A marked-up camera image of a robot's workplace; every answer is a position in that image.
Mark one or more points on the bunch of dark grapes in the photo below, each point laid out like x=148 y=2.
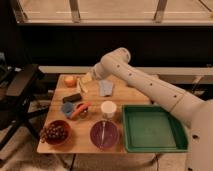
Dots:
x=53 y=132

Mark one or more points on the white plastic cup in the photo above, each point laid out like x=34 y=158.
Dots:
x=108 y=109

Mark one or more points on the orange carrot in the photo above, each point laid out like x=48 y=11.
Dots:
x=80 y=109

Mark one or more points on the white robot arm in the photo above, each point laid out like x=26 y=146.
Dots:
x=193 y=112

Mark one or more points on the black rectangular block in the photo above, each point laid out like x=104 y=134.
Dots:
x=72 y=98

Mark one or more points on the purple bowl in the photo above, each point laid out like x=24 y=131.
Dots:
x=111 y=138

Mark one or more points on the small glass jar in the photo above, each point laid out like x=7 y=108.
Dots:
x=83 y=114

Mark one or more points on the blue folded cloth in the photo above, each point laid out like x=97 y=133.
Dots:
x=106 y=88

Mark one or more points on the red yellow apple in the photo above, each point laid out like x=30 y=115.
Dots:
x=70 y=81

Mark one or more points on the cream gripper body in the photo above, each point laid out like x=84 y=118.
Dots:
x=86 y=78

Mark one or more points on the white spoon in bowl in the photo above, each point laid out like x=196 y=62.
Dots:
x=103 y=131

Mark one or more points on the red bowl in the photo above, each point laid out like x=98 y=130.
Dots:
x=66 y=126

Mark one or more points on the black office chair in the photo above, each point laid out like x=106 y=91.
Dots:
x=16 y=93

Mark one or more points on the green plastic tray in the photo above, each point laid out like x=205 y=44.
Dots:
x=150 y=129

